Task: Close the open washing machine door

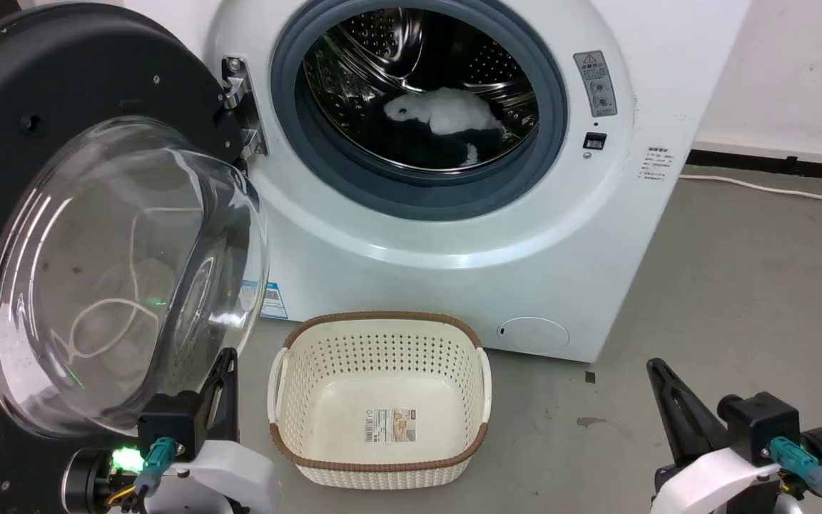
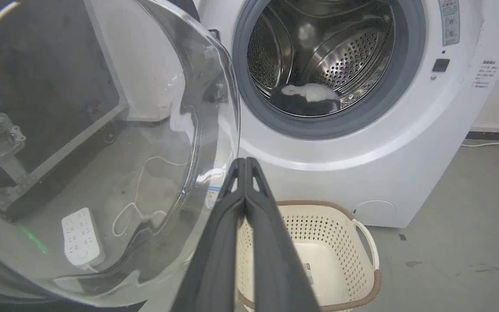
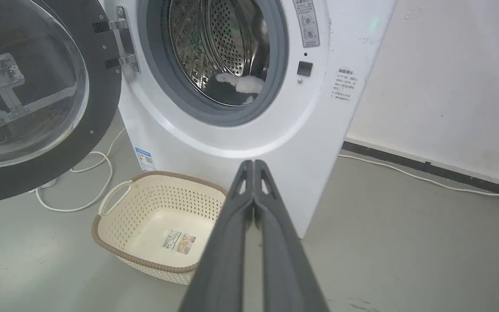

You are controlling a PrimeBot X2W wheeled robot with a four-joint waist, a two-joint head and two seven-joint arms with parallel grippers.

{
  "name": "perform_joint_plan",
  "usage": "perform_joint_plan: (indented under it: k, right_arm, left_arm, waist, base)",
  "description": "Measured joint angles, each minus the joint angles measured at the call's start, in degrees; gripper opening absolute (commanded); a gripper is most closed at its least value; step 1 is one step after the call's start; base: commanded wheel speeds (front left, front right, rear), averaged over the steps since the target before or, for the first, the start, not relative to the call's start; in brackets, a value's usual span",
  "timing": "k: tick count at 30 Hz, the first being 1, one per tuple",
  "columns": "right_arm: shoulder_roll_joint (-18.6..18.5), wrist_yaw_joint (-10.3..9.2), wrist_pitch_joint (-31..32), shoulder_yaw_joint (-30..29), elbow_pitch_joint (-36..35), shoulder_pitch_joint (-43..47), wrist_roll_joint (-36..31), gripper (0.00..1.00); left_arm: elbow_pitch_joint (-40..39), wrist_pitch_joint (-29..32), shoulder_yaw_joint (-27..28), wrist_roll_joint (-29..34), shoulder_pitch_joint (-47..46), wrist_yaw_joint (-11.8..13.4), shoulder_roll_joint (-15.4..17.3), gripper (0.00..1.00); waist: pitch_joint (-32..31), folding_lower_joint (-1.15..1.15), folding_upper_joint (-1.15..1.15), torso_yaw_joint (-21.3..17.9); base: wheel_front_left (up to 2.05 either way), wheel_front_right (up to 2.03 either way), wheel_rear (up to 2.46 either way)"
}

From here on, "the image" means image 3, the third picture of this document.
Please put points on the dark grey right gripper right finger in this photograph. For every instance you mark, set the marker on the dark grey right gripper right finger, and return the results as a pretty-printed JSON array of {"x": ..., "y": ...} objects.
[{"x": 284, "y": 255}]

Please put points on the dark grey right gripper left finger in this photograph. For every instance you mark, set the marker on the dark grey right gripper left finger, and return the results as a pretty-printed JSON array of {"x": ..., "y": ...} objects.
[{"x": 223, "y": 255}]

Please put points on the white front-load washing machine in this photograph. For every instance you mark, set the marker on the white front-load washing machine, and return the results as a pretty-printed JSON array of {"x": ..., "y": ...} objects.
[{"x": 275, "y": 108}]

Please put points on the round washer door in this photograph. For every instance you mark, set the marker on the round washer door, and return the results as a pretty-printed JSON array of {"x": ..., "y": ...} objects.
[{"x": 37, "y": 95}]

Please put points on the cream perforated laundry basket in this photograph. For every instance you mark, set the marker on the cream perforated laundry basket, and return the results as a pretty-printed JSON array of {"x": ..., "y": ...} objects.
[{"x": 154, "y": 225}]

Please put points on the black and white clothing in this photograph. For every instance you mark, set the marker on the black and white clothing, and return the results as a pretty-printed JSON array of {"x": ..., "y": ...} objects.
[{"x": 238, "y": 84}]

